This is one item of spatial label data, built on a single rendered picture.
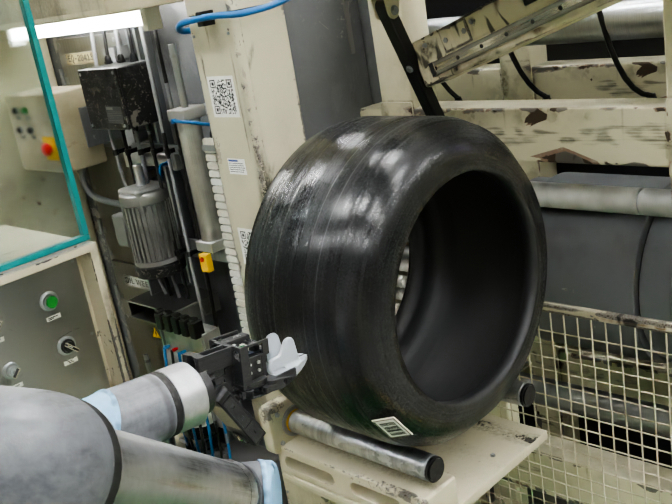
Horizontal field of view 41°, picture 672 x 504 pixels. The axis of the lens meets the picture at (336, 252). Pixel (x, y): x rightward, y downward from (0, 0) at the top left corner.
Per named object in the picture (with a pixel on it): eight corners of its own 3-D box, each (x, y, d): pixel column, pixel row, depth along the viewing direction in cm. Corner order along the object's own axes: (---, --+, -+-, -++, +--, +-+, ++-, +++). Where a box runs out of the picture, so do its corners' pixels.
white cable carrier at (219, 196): (248, 361, 186) (201, 138, 171) (265, 351, 189) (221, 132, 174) (262, 365, 183) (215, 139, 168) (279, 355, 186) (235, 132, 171)
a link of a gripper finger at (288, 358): (316, 329, 133) (270, 347, 127) (320, 367, 135) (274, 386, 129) (302, 326, 136) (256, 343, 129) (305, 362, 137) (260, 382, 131)
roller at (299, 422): (294, 402, 170) (304, 417, 172) (280, 421, 168) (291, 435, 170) (439, 450, 145) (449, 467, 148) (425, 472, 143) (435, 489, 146)
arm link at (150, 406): (70, 470, 114) (55, 396, 113) (152, 435, 123) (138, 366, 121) (108, 484, 108) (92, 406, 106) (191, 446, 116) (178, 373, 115)
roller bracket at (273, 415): (266, 453, 169) (256, 407, 166) (399, 366, 195) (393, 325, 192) (277, 457, 167) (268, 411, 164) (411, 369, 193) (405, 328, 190)
